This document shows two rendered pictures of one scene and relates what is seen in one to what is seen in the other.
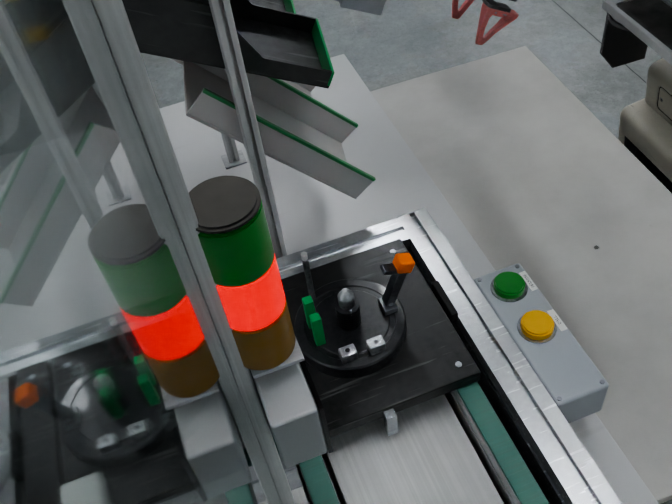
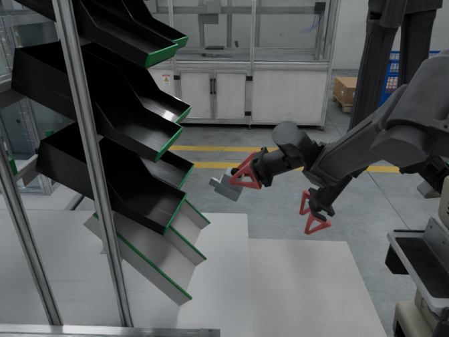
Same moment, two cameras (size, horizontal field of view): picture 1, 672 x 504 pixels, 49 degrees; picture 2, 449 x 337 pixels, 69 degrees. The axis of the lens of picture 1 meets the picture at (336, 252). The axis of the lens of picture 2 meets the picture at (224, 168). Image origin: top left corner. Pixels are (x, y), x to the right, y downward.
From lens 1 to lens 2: 0.43 m
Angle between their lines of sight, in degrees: 24
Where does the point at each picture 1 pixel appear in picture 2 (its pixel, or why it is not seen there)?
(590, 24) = not seen: hidden behind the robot
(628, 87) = not seen: hidden behind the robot
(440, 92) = (284, 252)
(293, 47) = (162, 205)
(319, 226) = (173, 309)
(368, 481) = not seen: outside the picture
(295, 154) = (143, 267)
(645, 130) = (409, 323)
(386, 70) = (302, 225)
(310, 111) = (179, 242)
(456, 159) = (272, 297)
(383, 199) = (217, 307)
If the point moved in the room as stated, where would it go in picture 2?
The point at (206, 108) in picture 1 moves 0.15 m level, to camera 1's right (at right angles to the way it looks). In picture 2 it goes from (93, 224) to (160, 237)
